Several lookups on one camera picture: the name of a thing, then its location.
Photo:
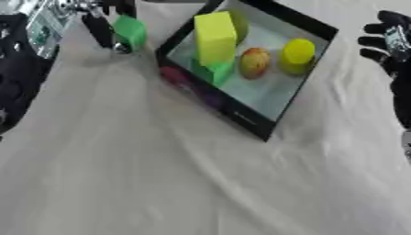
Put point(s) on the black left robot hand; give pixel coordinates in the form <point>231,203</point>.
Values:
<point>98,29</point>

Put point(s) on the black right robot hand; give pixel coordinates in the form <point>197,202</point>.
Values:
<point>398,82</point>

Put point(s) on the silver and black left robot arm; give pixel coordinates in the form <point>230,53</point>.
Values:
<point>18,76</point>

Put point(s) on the black box with white inside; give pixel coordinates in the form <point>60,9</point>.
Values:
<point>257,91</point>

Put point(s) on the yellow rectangular block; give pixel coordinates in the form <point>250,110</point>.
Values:
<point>215,38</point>

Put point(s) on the green cube block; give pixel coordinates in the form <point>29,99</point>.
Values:
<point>217,72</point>

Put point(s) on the red and yellow toy apple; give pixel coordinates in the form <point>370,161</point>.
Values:
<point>254,62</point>

